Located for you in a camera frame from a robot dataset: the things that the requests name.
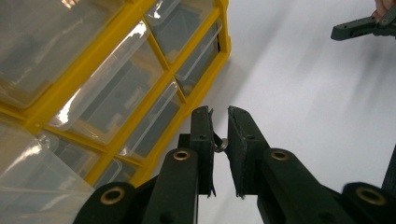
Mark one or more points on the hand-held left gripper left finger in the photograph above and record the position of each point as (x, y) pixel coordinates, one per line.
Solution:
(202, 149)

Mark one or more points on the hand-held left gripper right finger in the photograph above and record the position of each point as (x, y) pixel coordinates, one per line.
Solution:
(244, 146)

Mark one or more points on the small silver rivet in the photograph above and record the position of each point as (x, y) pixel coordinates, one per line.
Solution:
(221, 145)

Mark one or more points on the yellow black drawer cabinet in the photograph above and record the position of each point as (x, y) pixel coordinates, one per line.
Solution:
(169, 73)

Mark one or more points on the clear plastic drawer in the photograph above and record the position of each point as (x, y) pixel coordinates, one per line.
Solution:
(37, 193)

